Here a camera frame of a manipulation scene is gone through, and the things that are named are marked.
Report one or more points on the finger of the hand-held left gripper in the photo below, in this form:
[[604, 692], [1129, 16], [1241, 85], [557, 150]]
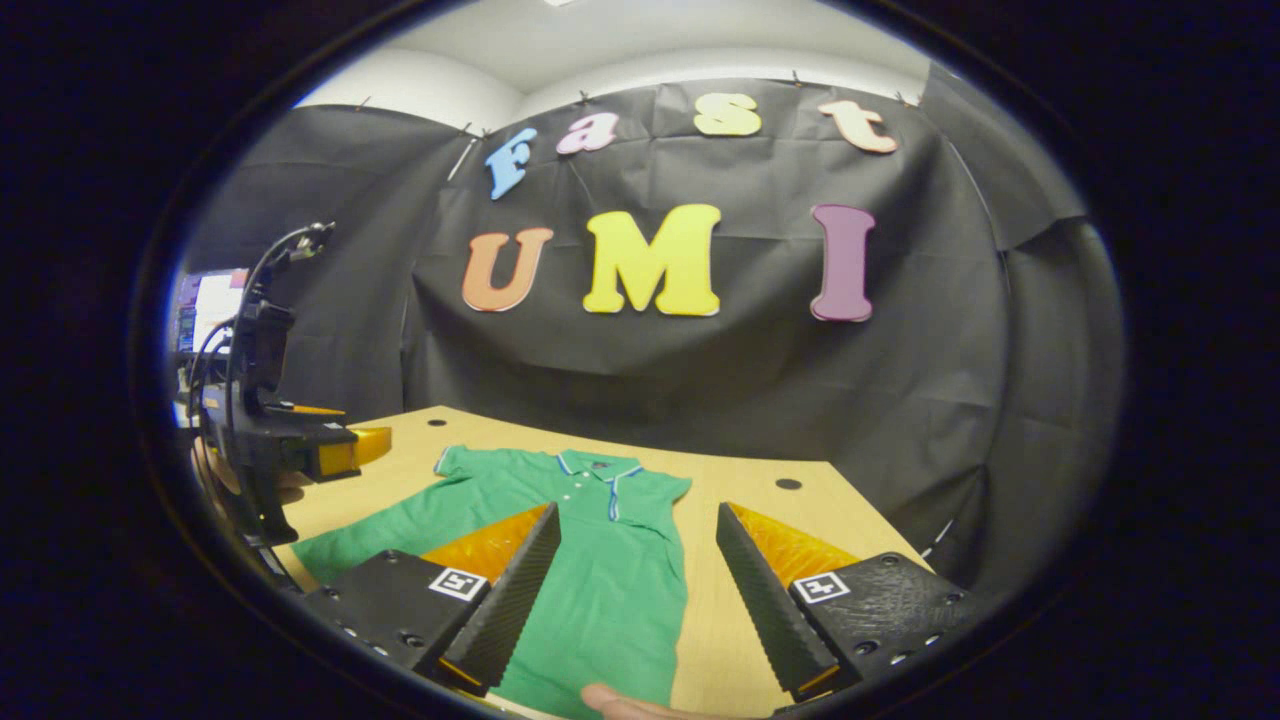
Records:
[[300, 411], [320, 450]]

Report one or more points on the green T-shirt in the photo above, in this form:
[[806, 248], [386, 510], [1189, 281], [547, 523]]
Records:
[[600, 600]]

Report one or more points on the computer monitor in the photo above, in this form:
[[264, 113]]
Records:
[[215, 310]]

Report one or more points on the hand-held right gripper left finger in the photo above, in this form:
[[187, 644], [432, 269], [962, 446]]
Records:
[[518, 602]]

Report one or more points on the black backdrop cloth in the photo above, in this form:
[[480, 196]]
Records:
[[700, 380]]

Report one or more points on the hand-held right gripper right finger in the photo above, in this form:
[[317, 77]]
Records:
[[766, 612]]

